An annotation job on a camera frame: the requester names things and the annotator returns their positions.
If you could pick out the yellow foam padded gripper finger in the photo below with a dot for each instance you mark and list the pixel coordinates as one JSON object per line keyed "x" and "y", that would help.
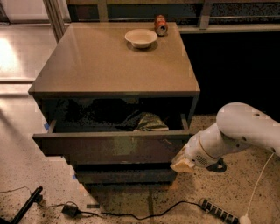
{"x": 181, "y": 163}

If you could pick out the dark bottom drawer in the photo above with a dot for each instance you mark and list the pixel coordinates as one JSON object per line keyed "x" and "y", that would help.
{"x": 126, "y": 176}

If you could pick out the dark top drawer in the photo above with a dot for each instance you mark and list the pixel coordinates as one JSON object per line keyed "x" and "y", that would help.
{"x": 118, "y": 147}

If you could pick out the black stand leg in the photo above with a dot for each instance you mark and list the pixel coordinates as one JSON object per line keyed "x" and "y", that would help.
{"x": 35, "y": 197}

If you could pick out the dark drawer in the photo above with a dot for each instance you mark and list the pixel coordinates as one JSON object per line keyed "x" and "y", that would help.
{"x": 118, "y": 147}
{"x": 126, "y": 176}

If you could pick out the grey brown drawer cabinet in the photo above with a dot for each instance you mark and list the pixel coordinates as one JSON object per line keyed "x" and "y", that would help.
{"x": 95, "y": 79}

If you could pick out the orange soda can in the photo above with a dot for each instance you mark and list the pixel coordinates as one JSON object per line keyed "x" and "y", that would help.
{"x": 160, "y": 25}

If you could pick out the white paper bowl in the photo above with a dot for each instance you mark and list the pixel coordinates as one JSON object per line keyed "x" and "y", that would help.
{"x": 141, "y": 38}

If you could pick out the green chip bag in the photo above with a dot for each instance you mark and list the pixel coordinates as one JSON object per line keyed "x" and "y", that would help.
{"x": 144, "y": 121}

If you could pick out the metal window railing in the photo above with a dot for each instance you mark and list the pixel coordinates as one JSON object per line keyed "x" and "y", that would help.
{"x": 190, "y": 15}

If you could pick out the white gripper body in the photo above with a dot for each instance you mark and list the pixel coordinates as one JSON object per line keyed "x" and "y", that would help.
{"x": 194, "y": 152}

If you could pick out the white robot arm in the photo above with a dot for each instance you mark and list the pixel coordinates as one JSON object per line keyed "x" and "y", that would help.
{"x": 237, "y": 127}

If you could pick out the black power strip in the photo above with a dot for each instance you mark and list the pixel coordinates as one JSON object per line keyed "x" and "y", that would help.
{"x": 218, "y": 212}

